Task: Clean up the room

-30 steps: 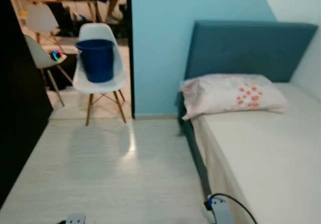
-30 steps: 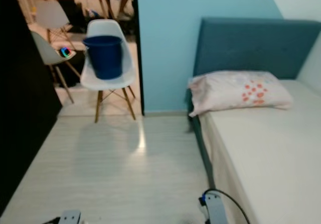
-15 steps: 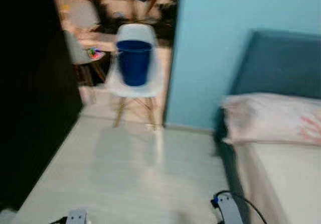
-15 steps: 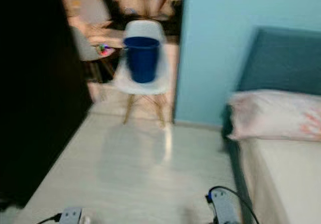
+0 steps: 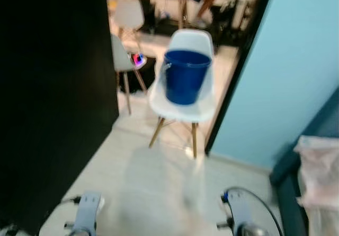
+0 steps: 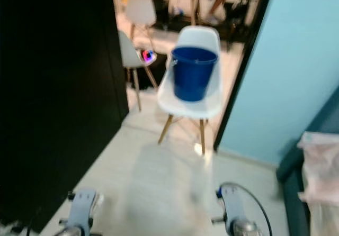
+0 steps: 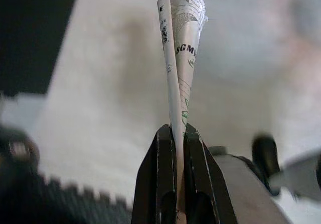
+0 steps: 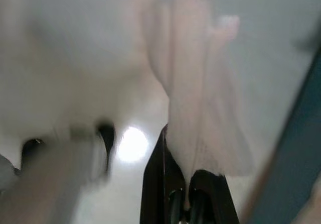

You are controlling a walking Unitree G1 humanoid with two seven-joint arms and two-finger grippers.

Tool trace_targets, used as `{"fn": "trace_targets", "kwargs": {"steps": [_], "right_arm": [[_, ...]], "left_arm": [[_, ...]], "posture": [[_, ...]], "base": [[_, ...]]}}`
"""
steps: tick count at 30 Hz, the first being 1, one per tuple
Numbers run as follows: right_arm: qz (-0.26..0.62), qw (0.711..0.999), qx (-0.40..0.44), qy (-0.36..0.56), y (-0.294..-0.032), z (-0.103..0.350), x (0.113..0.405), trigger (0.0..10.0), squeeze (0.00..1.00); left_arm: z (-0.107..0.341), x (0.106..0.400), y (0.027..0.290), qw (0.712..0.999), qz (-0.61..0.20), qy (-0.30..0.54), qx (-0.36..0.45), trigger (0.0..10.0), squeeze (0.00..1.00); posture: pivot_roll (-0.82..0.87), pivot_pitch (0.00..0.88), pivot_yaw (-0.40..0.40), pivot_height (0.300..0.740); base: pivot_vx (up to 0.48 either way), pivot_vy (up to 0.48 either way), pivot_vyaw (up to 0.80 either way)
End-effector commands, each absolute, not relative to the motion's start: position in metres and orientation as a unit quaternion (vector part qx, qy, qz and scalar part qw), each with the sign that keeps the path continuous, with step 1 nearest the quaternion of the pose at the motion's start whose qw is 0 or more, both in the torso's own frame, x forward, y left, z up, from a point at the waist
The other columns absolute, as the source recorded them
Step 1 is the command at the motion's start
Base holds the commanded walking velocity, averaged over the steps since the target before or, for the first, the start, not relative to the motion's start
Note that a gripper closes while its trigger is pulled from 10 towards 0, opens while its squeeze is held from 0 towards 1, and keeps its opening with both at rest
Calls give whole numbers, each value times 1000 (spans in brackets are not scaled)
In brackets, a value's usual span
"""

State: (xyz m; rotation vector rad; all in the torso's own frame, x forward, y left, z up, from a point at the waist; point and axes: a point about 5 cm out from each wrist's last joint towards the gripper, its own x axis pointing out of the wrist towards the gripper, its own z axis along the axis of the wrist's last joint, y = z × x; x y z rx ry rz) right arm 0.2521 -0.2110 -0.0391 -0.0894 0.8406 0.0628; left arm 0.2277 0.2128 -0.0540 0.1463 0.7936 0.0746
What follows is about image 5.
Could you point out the black door frame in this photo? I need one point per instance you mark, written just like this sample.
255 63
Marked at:
238 66

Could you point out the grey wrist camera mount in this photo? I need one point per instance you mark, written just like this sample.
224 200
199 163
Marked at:
87 212
239 209

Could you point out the dark floor rug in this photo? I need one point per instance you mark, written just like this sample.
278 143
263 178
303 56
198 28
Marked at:
148 77

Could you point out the blue plastic bucket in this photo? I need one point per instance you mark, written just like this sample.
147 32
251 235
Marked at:
185 80

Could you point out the pink patterned pillow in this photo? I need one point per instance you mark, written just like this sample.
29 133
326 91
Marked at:
320 172

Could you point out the small colourful lit device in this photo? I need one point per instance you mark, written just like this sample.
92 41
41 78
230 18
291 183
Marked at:
139 60

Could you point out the black wardrobe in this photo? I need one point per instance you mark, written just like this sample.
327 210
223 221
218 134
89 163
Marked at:
53 88

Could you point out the white chair with wooden legs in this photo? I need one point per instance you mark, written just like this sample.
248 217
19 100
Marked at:
128 15
183 114
121 58

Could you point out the teal upholstered bed frame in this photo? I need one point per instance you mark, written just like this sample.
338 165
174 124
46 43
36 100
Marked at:
288 183

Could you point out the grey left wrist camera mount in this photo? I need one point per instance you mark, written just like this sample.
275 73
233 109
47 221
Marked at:
87 212

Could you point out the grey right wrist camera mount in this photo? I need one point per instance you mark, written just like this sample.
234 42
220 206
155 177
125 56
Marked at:
239 209

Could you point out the wooden table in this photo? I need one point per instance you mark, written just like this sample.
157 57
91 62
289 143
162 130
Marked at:
167 0

